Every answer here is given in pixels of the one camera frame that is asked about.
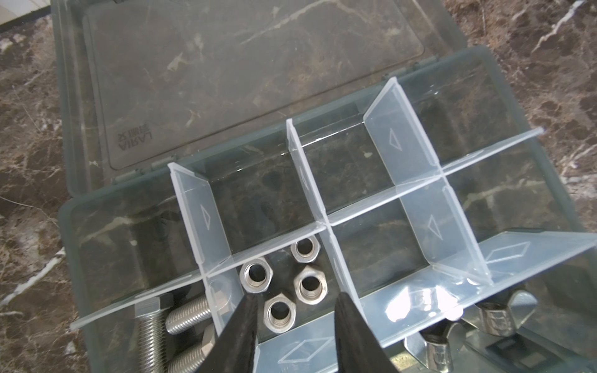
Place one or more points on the silver hex bolt far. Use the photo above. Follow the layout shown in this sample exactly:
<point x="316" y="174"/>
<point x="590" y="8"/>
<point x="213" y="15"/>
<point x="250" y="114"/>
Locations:
<point x="188" y="315"/>

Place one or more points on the wing nuts inside organizer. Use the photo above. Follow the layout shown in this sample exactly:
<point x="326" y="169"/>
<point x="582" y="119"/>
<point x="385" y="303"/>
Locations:
<point x="436" y="347"/>

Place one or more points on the grey compartment organizer box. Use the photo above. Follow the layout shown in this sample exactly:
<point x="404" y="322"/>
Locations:
<point x="201" y="135"/>

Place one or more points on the silver hex bolt near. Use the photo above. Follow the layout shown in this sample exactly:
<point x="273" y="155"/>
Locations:
<point x="151" y="316"/>

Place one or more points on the silver hex bolt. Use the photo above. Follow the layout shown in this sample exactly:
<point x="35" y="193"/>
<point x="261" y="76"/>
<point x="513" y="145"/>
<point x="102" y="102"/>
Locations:
<point x="188" y="315"/>
<point x="151" y="316"/>
<point x="191" y="359"/>

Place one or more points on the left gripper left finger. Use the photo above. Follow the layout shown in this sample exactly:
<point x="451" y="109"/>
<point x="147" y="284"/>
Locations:
<point x="234" y="350"/>

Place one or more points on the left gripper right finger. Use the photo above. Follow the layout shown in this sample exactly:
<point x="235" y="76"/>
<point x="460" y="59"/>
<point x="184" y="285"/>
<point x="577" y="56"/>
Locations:
<point x="357" y="348"/>

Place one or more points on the silver hex nuts in organizer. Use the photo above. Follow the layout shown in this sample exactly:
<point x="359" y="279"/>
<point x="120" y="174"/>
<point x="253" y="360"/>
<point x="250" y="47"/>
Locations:
<point x="293" y="284"/>

